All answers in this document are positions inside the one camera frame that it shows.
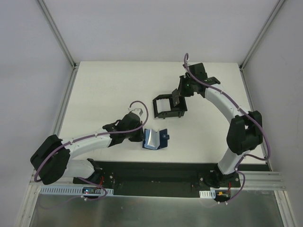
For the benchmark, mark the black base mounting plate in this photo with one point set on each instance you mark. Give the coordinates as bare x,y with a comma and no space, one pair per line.
155,179

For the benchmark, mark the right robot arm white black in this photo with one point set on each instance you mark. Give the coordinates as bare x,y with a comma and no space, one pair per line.
244,133

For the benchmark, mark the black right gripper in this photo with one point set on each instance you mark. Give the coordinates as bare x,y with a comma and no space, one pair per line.
179,91

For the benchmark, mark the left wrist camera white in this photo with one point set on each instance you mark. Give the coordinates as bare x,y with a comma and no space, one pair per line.
136,111

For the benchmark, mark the black plastic card tray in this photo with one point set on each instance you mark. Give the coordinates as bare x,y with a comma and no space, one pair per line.
167,110

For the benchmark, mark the white cable duct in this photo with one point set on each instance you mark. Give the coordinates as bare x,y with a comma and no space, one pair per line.
72,190
207,194

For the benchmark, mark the right white cable duct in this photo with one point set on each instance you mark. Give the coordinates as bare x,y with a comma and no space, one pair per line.
207,194

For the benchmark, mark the left white cable duct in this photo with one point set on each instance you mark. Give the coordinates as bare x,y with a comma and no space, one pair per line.
72,190

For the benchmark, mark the right aluminium frame post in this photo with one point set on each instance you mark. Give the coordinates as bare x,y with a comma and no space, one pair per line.
261,34

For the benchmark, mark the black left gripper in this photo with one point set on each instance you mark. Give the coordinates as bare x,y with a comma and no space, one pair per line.
139,135

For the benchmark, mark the left aluminium frame post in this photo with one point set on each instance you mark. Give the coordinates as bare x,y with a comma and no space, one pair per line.
56,33

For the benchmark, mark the white cards stack in tray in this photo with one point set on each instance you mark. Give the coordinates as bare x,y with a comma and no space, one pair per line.
162,101

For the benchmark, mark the aluminium frame post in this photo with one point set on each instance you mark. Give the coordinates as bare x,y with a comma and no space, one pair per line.
56,33
261,34

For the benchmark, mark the dark credit card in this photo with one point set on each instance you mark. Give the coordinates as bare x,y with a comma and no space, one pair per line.
176,102

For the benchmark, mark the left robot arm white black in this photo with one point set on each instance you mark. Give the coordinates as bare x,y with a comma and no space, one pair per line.
56,158

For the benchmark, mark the blue leather card holder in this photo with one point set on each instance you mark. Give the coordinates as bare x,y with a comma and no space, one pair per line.
155,140

